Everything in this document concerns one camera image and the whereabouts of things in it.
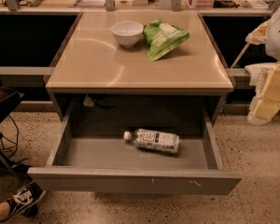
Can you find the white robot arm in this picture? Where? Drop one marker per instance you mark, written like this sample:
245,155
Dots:
268,33

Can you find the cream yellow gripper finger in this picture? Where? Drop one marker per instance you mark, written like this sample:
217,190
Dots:
266,103

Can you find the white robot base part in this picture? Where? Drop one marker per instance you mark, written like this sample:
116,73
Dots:
255,72

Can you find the grey open drawer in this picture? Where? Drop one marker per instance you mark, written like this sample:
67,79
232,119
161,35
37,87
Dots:
92,155

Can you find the grey stick with white tip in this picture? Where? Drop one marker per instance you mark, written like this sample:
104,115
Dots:
240,55

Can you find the clear plastic water bottle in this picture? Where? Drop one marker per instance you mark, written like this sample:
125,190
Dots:
153,140

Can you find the white ceramic bowl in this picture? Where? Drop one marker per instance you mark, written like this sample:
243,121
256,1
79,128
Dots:
127,33

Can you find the beige top cabinet counter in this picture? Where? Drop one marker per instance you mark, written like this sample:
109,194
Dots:
94,62

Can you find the green snack bag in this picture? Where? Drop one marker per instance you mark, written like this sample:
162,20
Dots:
160,37

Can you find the black white sneaker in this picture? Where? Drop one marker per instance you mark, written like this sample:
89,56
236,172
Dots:
25,198

